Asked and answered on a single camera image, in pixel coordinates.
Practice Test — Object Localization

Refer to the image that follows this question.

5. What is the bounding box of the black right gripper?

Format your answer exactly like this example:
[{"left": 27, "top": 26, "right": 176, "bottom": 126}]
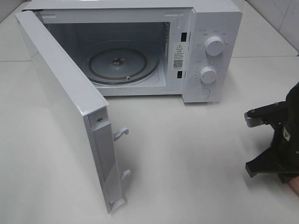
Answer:
[{"left": 245, "top": 122, "right": 299, "bottom": 184}]

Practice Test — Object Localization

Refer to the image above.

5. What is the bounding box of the pink round plate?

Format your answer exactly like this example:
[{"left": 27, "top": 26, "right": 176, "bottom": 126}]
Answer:
[{"left": 288, "top": 176, "right": 299, "bottom": 194}]

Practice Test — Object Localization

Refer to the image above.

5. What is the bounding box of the round door release button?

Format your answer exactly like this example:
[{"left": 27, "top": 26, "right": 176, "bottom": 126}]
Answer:
[{"left": 196, "top": 88, "right": 210, "bottom": 100}]

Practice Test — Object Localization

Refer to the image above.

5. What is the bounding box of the white microwave door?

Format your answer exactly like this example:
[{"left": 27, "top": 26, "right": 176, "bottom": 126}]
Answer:
[{"left": 16, "top": 11, "right": 130, "bottom": 213}]

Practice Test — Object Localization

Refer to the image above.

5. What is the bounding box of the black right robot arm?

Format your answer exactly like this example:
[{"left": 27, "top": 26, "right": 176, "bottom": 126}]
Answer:
[{"left": 244, "top": 84, "right": 299, "bottom": 183}]

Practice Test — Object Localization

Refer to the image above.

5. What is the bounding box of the lower white dial knob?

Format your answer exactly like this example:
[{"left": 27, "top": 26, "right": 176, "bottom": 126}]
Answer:
[{"left": 199, "top": 66, "right": 217, "bottom": 84}]

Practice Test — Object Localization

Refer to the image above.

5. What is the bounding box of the white dial knob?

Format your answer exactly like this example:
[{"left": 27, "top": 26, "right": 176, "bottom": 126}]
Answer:
[
  {"left": 199, "top": 66, "right": 217, "bottom": 84},
  {"left": 204, "top": 35, "right": 225, "bottom": 56}
]

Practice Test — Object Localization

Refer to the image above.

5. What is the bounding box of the upper white dial knob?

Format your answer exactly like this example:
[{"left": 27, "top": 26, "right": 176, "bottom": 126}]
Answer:
[{"left": 204, "top": 35, "right": 225, "bottom": 56}]

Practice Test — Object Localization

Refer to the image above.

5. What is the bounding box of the white microwave oven body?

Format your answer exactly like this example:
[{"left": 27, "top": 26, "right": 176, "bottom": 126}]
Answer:
[{"left": 21, "top": 0, "right": 242, "bottom": 103}]

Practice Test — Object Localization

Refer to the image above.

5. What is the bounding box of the glass microwave turntable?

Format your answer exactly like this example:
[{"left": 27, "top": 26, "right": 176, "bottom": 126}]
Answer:
[{"left": 85, "top": 40, "right": 160, "bottom": 85}]

